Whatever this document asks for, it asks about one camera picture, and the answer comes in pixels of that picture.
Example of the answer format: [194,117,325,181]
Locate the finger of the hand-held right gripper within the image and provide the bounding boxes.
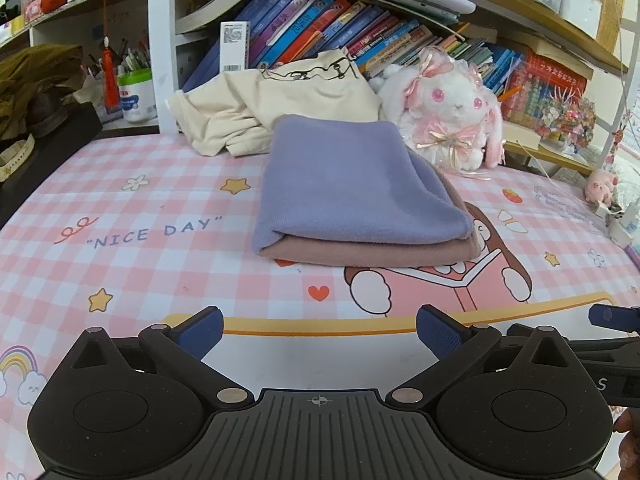
[588,303,640,334]
[507,324,640,363]

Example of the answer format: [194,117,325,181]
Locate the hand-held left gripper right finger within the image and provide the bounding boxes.
[385,304,577,408]

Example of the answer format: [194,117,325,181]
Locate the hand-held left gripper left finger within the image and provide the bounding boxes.
[61,306,252,408]

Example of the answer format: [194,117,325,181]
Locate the purple and brown sweater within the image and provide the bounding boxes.
[251,115,488,267]

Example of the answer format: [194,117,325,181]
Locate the person's right hand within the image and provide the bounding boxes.
[614,406,640,472]

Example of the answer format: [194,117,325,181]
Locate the pink checked printed mat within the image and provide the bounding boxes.
[0,132,640,480]

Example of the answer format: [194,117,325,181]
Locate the white charger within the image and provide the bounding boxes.
[595,200,640,248]

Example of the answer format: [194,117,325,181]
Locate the small pink pig plush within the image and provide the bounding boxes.
[584,169,620,206]

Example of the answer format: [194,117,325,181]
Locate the colourful flower bouquet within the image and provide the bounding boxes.
[542,92,598,153]

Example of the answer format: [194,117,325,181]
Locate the white pink rabbit plush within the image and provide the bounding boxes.
[372,46,507,177]

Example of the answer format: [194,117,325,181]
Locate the cream t-shirt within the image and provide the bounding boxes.
[167,49,382,157]

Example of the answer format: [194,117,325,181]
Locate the red boxed book set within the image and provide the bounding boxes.
[502,51,587,133]

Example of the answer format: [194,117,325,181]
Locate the dark brown leather object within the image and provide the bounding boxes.
[30,92,68,136]

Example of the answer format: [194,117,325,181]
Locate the red hanging tassel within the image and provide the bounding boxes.
[100,35,121,108]

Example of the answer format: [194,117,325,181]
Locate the white box with barcode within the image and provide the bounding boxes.
[220,21,251,75]

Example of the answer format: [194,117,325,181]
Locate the white wooden bookshelf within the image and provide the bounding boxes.
[0,0,631,176]

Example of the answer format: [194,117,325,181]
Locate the olive green cloth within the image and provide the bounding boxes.
[0,44,86,138]

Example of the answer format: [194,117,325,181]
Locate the row of colourful books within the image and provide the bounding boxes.
[182,0,526,106]

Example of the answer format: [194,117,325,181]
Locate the thick leaning book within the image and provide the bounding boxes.
[175,0,263,36]

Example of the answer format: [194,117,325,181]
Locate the watch with cream strap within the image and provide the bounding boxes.
[0,134,37,183]

